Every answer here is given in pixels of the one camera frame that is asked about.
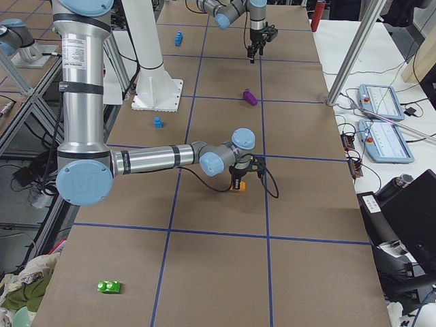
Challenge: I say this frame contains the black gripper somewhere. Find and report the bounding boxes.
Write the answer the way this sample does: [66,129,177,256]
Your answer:
[247,29,267,64]
[228,163,251,190]

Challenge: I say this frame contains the purple trapezoid block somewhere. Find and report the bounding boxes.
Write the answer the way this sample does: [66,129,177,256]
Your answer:
[243,89,258,106]

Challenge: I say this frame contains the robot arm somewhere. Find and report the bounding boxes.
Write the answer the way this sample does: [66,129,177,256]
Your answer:
[52,1,255,206]
[196,0,278,64]

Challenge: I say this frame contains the red cylinder bottle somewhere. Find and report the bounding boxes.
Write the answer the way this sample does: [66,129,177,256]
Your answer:
[311,0,326,33]

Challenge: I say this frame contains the long blue four-stud block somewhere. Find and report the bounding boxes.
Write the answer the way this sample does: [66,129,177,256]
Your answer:
[174,31,183,46]

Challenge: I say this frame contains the brown paper table mat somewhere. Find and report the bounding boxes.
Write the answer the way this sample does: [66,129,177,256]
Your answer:
[34,1,390,326]

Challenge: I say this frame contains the small blue block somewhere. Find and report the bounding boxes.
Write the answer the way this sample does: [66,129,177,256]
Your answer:
[153,116,164,129]

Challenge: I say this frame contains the upper teach pendant tablet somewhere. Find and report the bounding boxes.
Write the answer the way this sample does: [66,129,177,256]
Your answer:
[358,84,405,121]

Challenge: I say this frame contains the teach pendant tablet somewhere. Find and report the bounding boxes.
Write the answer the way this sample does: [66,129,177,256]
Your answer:
[357,119,415,164]
[358,84,405,121]

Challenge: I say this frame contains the lower teach pendant tablet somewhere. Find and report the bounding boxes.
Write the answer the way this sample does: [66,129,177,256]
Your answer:
[357,119,415,164]

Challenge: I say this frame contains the green two-stud block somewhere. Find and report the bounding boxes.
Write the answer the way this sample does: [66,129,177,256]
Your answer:
[97,280,122,294]

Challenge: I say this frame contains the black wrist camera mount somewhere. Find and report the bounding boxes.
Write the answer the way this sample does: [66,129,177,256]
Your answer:
[251,155,266,179]

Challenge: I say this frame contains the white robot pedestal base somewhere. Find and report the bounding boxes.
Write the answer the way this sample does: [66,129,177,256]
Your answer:
[121,0,184,113]

